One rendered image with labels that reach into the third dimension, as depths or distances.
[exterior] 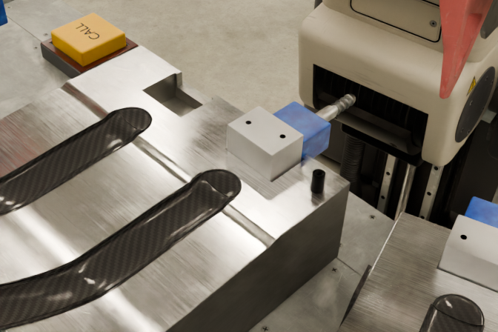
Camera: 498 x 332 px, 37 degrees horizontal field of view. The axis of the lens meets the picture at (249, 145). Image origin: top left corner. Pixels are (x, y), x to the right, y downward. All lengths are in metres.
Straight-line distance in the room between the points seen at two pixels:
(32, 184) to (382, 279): 0.28
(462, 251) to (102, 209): 0.27
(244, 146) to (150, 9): 1.95
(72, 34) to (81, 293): 0.39
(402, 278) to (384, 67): 0.38
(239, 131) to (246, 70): 1.64
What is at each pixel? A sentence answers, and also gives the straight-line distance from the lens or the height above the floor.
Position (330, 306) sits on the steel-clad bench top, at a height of 0.80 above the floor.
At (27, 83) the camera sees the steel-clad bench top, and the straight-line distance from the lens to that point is 0.84.
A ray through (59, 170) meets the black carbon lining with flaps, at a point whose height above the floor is 0.88.
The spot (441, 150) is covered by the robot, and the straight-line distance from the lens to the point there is 0.93.
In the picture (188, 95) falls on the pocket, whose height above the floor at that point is 0.87.
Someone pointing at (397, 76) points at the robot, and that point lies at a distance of 0.89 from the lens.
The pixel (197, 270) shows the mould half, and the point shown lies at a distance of 0.52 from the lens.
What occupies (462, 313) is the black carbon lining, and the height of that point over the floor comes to 0.85.
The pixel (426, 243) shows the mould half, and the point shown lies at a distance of 0.60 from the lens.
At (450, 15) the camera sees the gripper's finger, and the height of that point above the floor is 1.05.
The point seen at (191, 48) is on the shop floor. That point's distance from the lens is 2.30.
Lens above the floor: 1.29
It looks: 42 degrees down
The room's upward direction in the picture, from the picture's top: 2 degrees clockwise
